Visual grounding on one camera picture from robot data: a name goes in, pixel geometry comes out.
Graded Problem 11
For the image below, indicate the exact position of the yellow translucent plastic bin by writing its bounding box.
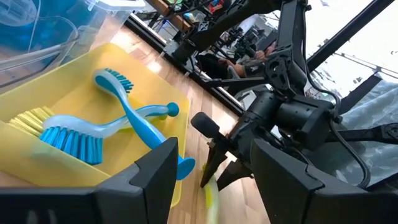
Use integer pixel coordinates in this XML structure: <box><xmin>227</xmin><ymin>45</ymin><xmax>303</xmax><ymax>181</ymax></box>
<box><xmin>0</xmin><ymin>42</ymin><xmax>191</xmax><ymax>208</ymax></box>

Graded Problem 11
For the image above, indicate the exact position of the green white dish brush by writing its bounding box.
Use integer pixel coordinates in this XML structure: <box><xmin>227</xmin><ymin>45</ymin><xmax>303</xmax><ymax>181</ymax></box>
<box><xmin>203</xmin><ymin>164</ymin><xmax>220</xmax><ymax>224</ymax></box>
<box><xmin>7</xmin><ymin>105</ymin><xmax>56</xmax><ymax>138</ymax></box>

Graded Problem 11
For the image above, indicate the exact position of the clear plastic sheeting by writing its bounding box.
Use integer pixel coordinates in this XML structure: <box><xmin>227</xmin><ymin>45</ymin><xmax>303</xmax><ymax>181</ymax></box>
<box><xmin>306</xmin><ymin>79</ymin><xmax>398</xmax><ymax>187</ymax></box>

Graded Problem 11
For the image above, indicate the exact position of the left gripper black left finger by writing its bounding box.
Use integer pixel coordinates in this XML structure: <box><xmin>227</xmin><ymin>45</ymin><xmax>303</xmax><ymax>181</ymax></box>
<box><xmin>0</xmin><ymin>136</ymin><xmax>180</xmax><ymax>224</ymax></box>

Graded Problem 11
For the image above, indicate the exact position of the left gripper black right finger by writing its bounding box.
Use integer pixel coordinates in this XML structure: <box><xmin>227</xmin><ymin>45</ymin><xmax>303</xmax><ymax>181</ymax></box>
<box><xmin>250</xmin><ymin>138</ymin><xmax>398</xmax><ymax>224</ymax></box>

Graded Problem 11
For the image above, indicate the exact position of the clear deep plastic bin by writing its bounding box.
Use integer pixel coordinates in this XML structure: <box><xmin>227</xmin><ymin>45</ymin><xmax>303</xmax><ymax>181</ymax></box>
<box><xmin>27</xmin><ymin>0</ymin><xmax>147</xmax><ymax>68</ymax></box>

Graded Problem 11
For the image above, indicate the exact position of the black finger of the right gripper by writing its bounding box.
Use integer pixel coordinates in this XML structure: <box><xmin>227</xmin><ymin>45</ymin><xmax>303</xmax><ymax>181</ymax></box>
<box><xmin>217</xmin><ymin>159</ymin><xmax>254</xmax><ymax>192</ymax></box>
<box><xmin>190</xmin><ymin>112</ymin><xmax>229</xmax><ymax>189</ymax></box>

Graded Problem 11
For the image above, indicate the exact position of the black gantry beam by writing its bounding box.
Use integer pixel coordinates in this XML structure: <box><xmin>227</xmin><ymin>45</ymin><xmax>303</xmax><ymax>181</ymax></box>
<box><xmin>306</xmin><ymin>0</ymin><xmax>396</xmax><ymax>71</ymax></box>

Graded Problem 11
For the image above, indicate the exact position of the person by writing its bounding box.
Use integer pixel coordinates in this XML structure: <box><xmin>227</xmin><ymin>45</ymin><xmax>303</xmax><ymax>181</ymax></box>
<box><xmin>217</xmin><ymin>40</ymin><xmax>277</xmax><ymax>80</ymax></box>

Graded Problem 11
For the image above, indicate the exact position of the blue white dish brush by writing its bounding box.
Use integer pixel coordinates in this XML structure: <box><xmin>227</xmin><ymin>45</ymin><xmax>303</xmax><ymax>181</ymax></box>
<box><xmin>39</xmin><ymin>101</ymin><xmax>180</xmax><ymax>166</ymax></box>
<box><xmin>93</xmin><ymin>67</ymin><xmax>197</xmax><ymax>181</ymax></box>

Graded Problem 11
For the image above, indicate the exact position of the brown wooden workbench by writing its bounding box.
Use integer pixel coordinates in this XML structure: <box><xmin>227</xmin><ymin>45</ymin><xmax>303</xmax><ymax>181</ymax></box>
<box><xmin>145</xmin><ymin>0</ymin><xmax>192</xmax><ymax>32</ymax></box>

